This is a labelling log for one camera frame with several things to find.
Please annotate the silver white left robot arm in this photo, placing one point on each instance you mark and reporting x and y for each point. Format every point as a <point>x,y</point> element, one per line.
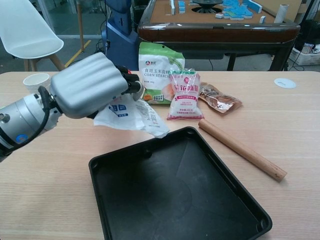
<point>22,117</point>

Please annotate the white chair wooden legs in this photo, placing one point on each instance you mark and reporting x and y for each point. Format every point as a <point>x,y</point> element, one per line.
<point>27,32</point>

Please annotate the black mahjong table centre dial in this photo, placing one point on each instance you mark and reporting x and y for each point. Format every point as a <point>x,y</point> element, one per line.
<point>205,5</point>

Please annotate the pink white small bag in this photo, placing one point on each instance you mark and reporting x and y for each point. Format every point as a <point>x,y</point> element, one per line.
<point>186,100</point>

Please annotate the black square baking tray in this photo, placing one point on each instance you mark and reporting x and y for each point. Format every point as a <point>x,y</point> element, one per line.
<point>175,192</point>

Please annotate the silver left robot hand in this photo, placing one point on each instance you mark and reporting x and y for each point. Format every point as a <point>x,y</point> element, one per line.
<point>85,85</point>

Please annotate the single blue white mahjong tile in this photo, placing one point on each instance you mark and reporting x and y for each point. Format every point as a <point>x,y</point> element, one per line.
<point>262,19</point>

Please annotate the green white corn starch bag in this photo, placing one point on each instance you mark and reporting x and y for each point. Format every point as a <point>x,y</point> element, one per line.
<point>155,65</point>

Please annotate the blue machine base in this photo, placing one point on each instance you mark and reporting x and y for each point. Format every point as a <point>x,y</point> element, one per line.
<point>120,37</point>

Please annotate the white paper roll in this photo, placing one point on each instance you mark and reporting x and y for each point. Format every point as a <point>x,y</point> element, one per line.
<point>281,13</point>

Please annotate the white sugar bag blue print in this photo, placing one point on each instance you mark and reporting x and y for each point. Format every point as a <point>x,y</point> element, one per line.
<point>130,117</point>

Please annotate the white box of clutter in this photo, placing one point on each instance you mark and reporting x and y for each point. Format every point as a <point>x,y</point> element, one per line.
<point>306,51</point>

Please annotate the wooden rolling pin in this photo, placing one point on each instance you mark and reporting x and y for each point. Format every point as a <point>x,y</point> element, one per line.
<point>240,148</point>

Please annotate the dark brown mahjong table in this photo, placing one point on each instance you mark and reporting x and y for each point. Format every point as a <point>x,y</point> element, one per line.
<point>215,33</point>

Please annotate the white paper cup stack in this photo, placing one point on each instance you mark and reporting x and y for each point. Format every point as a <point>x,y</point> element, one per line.
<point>35,81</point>

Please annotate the blue mahjong tile pile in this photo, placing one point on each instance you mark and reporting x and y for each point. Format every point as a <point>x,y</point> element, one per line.
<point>237,11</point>

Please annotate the brown snack packet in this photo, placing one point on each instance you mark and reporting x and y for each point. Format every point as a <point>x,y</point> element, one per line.
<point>217,98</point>

